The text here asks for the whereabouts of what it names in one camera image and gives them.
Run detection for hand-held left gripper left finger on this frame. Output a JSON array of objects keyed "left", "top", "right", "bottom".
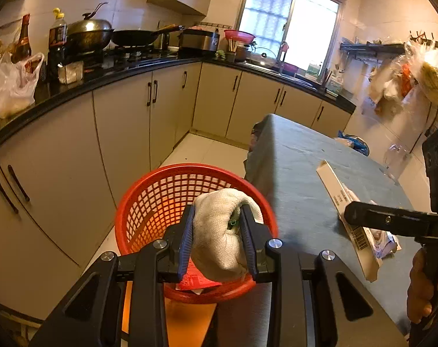
[{"left": 27, "top": 204, "right": 196, "bottom": 347}]

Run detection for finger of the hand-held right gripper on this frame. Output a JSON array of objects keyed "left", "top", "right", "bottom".
[{"left": 344, "top": 200, "right": 433, "bottom": 239}]

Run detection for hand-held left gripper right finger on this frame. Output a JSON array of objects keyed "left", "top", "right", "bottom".
[{"left": 239, "top": 204, "right": 409, "bottom": 347}]

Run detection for white knitted glove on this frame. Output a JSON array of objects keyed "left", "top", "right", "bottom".
[{"left": 190, "top": 188, "right": 265, "bottom": 283}]

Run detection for red carton box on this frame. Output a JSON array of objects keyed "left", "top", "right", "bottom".
[{"left": 176, "top": 260, "right": 223, "bottom": 291}]

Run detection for red plastic basket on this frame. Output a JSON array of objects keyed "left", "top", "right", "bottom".
[{"left": 114, "top": 163, "right": 279, "bottom": 304}]

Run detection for white carton box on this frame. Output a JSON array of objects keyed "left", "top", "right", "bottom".
[{"left": 316, "top": 160, "right": 382, "bottom": 283}]

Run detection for person's right hand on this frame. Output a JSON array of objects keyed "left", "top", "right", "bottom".
[{"left": 407, "top": 246, "right": 438, "bottom": 324}]

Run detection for crumpled pink white wrapper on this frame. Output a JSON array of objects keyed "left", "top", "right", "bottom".
[{"left": 369, "top": 229, "right": 402, "bottom": 259}]

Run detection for orange stool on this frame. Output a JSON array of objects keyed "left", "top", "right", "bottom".
[{"left": 121, "top": 280, "right": 220, "bottom": 347}]

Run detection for grey tablecloth table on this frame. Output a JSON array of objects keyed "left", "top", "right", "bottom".
[{"left": 214, "top": 113, "right": 433, "bottom": 347}]

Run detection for blue plastic bag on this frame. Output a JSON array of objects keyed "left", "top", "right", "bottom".
[{"left": 335, "top": 130, "right": 370, "bottom": 157}]

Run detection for hanging plastic bags bundle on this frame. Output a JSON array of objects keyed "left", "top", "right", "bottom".
[{"left": 363, "top": 38, "right": 438, "bottom": 116}]

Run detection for beige kitchen base cabinets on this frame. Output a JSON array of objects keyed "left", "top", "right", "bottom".
[{"left": 0, "top": 61, "right": 353, "bottom": 322}]

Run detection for cup with chopsticks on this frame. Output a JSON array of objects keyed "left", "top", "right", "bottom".
[{"left": 224, "top": 40, "right": 239, "bottom": 63}]

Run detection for pot with glass lid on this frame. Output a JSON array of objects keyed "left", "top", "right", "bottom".
[{"left": 250, "top": 45, "right": 279, "bottom": 67}]

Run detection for brown cooking pot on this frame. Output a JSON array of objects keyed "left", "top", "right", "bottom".
[{"left": 235, "top": 43, "right": 254, "bottom": 62}]

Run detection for black kitchen countertop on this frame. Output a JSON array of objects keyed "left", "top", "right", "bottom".
[{"left": 0, "top": 49, "right": 357, "bottom": 152}]

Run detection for black gas stove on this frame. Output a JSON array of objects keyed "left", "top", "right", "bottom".
[{"left": 78, "top": 45, "right": 180, "bottom": 71}]

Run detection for kitchen window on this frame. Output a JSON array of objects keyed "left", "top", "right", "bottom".
[{"left": 237, "top": 0, "right": 348, "bottom": 80}]

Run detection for silver black rice cooker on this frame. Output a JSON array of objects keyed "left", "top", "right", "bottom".
[{"left": 178, "top": 29, "right": 220, "bottom": 53}]

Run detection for clear plastic container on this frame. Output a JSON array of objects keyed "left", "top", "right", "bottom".
[{"left": 57, "top": 61, "right": 85, "bottom": 84}]

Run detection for red plastic basin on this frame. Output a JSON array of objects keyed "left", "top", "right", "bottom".
[{"left": 224, "top": 29, "right": 256, "bottom": 44}]

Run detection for black frying pan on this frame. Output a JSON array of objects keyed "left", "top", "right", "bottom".
[{"left": 111, "top": 25, "right": 185, "bottom": 47}]

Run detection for metal wok with lid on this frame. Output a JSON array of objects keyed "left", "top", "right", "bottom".
[{"left": 65, "top": 2, "right": 115, "bottom": 53}]

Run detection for white plastic bag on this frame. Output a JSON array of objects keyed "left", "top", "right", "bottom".
[{"left": 0, "top": 52, "right": 45, "bottom": 119}]

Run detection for yellow capped soda bottle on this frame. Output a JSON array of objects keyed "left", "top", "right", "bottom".
[{"left": 47, "top": 7, "right": 68, "bottom": 80}]

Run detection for dark sauce bottle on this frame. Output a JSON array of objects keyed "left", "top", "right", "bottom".
[{"left": 11, "top": 14, "right": 32, "bottom": 64}]

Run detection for wall hook rail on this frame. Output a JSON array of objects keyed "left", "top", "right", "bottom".
[{"left": 409, "top": 31, "right": 438, "bottom": 47}]

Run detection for metal wall rack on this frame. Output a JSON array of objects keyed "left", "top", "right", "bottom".
[{"left": 340, "top": 41, "right": 407, "bottom": 58}]

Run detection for faucet with red handle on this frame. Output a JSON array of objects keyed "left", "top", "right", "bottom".
[{"left": 279, "top": 41, "right": 290, "bottom": 75}]

